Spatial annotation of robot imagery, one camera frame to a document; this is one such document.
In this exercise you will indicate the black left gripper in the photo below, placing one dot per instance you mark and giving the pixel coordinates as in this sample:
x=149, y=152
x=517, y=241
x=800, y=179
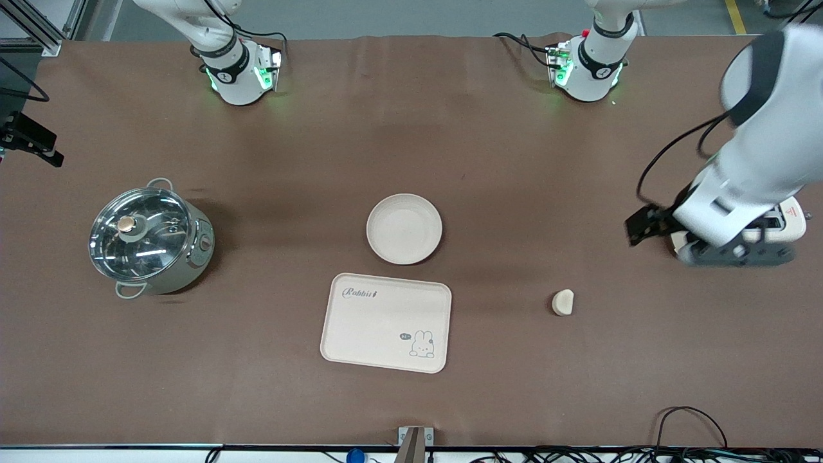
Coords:
x=662, y=218

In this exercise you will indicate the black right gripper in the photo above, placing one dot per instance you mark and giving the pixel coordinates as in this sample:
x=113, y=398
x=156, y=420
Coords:
x=26, y=136

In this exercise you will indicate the white steamed bun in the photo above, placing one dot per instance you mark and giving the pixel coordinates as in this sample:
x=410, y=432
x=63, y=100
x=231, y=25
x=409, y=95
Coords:
x=562, y=303

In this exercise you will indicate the cream round plate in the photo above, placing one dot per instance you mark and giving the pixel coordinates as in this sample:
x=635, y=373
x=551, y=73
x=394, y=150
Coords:
x=404, y=229

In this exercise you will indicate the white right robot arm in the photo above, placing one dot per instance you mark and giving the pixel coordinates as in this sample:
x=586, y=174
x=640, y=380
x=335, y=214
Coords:
x=235, y=77

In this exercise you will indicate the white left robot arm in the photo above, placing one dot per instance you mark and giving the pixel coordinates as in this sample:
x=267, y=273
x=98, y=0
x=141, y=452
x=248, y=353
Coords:
x=765, y=161

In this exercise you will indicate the cream tray with rabbit print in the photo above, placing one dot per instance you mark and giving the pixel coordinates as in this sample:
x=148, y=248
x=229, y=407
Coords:
x=373, y=328

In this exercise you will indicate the glass pot lid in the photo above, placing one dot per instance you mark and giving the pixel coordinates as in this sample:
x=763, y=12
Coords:
x=138, y=235

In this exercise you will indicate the cream two-slot toaster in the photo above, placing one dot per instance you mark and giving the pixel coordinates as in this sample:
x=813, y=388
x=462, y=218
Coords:
x=795, y=225

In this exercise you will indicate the pale green electric pot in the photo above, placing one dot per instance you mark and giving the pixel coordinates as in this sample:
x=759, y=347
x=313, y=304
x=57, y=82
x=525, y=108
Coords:
x=193, y=257

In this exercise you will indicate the brown table cover mat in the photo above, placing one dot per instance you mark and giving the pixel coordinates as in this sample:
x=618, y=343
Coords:
x=411, y=141

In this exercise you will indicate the blue round cap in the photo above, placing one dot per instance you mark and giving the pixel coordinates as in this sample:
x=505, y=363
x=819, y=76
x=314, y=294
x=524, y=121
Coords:
x=355, y=456

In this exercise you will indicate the aluminium frame profile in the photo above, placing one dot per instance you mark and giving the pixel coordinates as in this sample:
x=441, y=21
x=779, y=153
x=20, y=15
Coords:
x=38, y=35

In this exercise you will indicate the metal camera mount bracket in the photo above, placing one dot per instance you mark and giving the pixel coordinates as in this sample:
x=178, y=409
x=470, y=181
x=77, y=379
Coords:
x=415, y=444

